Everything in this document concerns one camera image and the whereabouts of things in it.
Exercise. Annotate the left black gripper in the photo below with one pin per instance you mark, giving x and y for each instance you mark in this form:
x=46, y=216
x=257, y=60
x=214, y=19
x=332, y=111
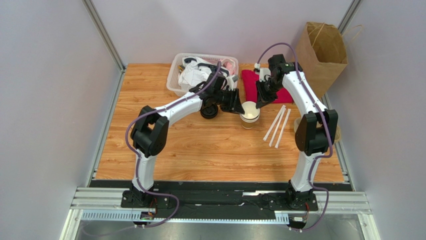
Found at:
x=235, y=106

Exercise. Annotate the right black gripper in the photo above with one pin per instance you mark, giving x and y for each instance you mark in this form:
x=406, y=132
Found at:
x=265, y=88

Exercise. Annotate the paper coffee cup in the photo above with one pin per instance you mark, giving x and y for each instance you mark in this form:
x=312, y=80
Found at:
x=250, y=116

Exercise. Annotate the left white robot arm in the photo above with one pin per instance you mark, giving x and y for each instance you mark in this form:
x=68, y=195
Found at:
x=149, y=131

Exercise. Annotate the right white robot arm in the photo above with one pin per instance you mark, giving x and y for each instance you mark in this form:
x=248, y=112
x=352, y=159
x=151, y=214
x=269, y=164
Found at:
x=316, y=131

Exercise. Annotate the white wrapped straw left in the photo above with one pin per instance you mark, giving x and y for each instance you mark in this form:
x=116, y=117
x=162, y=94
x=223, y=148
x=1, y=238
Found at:
x=271, y=126

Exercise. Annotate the white wrapped straw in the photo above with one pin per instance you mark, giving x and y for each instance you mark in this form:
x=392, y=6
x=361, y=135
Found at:
x=271, y=126
x=281, y=113
x=283, y=128

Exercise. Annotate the white wrapped straw middle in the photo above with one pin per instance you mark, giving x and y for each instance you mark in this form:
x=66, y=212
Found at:
x=281, y=113

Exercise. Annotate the red folded cloth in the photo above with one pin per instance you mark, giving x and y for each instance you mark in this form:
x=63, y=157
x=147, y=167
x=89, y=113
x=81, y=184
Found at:
x=249, y=78

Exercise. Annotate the black lid on table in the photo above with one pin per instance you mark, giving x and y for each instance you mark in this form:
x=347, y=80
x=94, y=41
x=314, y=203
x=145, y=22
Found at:
x=209, y=112

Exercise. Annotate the white wrapped straw right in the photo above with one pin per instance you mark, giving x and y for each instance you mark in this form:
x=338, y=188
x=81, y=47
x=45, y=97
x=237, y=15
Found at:
x=283, y=128

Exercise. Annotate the white cloth in basket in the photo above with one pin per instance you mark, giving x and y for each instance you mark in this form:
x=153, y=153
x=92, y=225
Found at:
x=187, y=81

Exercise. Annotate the white plastic basket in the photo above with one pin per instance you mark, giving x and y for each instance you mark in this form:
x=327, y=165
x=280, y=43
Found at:
x=176, y=68

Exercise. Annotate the brown paper bag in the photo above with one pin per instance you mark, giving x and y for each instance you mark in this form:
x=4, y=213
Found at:
x=322, y=54

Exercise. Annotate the brown cardboard cup carrier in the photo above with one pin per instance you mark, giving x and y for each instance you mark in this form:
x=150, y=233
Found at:
x=337, y=137

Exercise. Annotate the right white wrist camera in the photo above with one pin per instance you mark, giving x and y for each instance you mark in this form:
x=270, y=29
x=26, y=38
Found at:
x=264, y=73

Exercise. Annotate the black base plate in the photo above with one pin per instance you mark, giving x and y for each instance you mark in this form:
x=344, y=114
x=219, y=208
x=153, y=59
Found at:
x=212, y=200

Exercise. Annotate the aluminium frame rail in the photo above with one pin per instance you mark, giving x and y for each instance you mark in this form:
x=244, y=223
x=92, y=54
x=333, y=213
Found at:
x=342, y=214

